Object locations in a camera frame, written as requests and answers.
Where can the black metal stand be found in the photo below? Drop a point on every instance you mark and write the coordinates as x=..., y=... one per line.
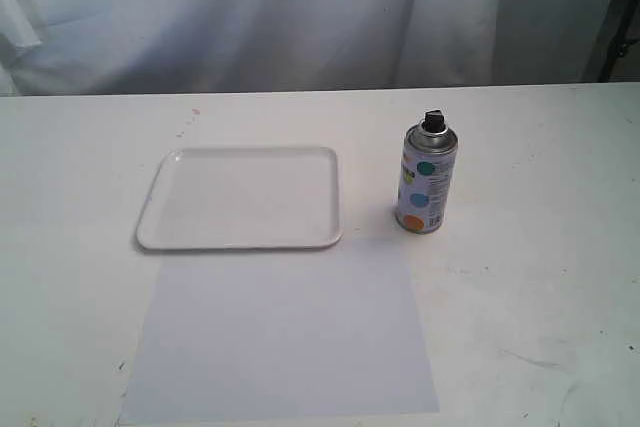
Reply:
x=621, y=40

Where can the spray paint can with dots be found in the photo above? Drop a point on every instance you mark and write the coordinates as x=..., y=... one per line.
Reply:
x=427, y=164

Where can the white backdrop curtain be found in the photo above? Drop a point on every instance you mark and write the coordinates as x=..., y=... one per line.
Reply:
x=81, y=47

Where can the white rectangular plastic tray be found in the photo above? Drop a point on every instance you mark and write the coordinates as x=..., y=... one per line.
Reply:
x=243, y=198

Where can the white paper sheet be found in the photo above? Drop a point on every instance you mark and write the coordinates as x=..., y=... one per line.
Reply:
x=261, y=336

